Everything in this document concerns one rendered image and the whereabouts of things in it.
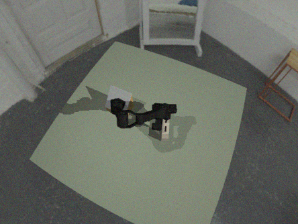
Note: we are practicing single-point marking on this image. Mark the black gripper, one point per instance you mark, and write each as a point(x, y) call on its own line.
point(157, 126)

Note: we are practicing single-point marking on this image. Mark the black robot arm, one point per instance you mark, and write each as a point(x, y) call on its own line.
point(161, 111)

